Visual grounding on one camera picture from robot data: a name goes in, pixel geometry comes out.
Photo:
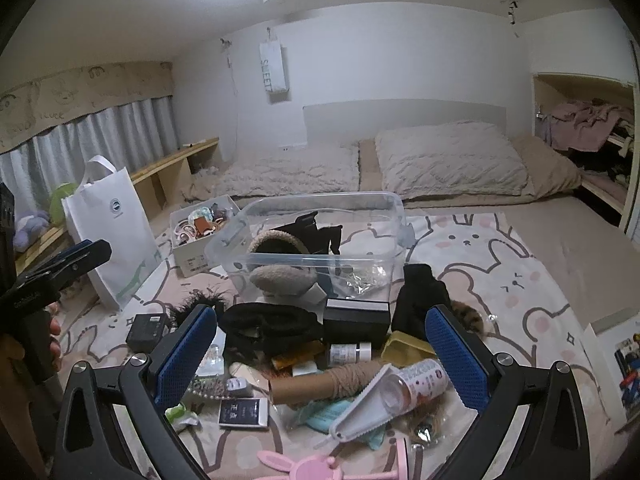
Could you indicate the green white wrapper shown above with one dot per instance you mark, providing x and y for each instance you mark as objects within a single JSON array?
[{"x": 185, "y": 415}]

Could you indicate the pink bunny stand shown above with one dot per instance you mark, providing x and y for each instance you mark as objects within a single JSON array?
[{"x": 310, "y": 467}]

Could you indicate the silver pearl tiara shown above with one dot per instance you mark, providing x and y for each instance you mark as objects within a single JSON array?
[{"x": 205, "y": 395}]

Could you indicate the white cardboard box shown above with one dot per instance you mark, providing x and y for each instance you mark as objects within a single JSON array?
[{"x": 195, "y": 260}]

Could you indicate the orange packet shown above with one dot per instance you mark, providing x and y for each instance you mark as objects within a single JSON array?
[{"x": 295, "y": 361}]

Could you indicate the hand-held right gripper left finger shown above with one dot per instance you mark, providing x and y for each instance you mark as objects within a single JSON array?
[{"x": 187, "y": 355}]

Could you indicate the white open box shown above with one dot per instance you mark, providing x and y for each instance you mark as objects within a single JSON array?
[{"x": 607, "y": 340}]

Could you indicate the small white plug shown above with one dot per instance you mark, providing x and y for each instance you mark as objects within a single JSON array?
[{"x": 240, "y": 389}]

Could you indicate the wooden closet alcove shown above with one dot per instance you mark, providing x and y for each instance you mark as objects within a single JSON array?
[{"x": 540, "y": 110}]

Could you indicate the wooden shelf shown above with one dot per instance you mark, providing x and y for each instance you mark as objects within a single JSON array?
[{"x": 165, "y": 165}]

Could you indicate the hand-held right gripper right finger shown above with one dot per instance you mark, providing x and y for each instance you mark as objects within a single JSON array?
[{"x": 452, "y": 355}]

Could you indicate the pile of clothes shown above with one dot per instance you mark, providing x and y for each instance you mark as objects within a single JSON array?
[{"x": 580, "y": 120}]

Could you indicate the clear plastic storage bin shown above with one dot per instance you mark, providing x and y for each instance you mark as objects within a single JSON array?
[{"x": 235, "y": 240}]

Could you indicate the purple plush toy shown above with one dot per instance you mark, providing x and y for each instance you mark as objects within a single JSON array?
[{"x": 30, "y": 227}]

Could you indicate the clear bottle with fruit label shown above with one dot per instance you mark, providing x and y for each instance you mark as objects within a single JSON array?
[{"x": 420, "y": 385}]

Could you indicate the pile of hair accessories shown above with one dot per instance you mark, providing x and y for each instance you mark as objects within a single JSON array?
[{"x": 195, "y": 225}]

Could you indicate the beige duvet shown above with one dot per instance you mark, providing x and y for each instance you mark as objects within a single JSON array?
[{"x": 550, "y": 165}]

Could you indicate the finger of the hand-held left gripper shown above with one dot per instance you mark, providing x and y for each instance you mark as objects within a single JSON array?
[
  {"x": 80, "y": 249},
  {"x": 65, "y": 272}
]

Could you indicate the small black box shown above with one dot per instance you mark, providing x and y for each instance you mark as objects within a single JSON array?
[{"x": 145, "y": 330}]

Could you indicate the black feather headband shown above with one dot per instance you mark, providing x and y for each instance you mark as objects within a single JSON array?
[{"x": 190, "y": 305}]

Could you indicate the person's left hand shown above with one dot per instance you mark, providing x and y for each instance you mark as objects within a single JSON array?
[{"x": 54, "y": 330}]

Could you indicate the small white bottle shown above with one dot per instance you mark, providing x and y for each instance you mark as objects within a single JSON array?
[{"x": 347, "y": 355}]

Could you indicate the black gloves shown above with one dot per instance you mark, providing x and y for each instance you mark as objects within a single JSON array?
[{"x": 415, "y": 300}]

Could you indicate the yellow case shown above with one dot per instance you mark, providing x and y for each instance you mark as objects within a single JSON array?
[{"x": 405, "y": 352}]

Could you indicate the dark card packet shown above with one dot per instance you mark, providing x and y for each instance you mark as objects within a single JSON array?
[{"x": 244, "y": 412}]

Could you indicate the white shutter door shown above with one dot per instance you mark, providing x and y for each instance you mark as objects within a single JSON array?
[{"x": 634, "y": 225}]

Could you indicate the white headboard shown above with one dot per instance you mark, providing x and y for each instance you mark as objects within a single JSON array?
[{"x": 400, "y": 112}]

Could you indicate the green plush toy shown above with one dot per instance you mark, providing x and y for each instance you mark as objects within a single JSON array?
[{"x": 62, "y": 200}]

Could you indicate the beige quilted pillow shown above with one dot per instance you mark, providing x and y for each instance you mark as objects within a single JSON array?
[
  {"x": 290, "y": 170},
  {"x": 450, "y": 155}
]

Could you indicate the pile of colourful small items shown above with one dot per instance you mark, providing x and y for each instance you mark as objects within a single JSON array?
[{"x": 630, "y": 370}]

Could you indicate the leopard print scrunchie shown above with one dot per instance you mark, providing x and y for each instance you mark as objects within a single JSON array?
[{"x": 470, "y": 317}]

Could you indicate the cardboard tube with twine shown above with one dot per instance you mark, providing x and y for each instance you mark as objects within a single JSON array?
[{"x": 310, "y": 385}]

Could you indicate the white hanging sweet sign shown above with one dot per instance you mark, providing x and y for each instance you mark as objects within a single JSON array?
[{"x": 272, "y": 67}]

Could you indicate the bed with beige sheet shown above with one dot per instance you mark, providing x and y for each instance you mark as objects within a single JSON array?
[{"x": 575, "y": 240}]

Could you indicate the bunny printed blanket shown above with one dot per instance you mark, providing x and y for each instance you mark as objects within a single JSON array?
[{"x": 500, "y": 280}]

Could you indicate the grey curtain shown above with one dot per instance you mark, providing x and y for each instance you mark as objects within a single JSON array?
[{"x": 125, "y": 130}]

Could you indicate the teal face mask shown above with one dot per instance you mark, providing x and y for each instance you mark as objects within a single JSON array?
[{"x": 320, "y": 417}]

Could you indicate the beige printed curtain valance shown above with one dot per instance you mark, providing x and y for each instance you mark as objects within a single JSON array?
[{"x": 75, "y": 95}]

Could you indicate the white tote bag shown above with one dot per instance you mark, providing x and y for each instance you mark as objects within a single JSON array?
[{"x": 110, "y": 230}]

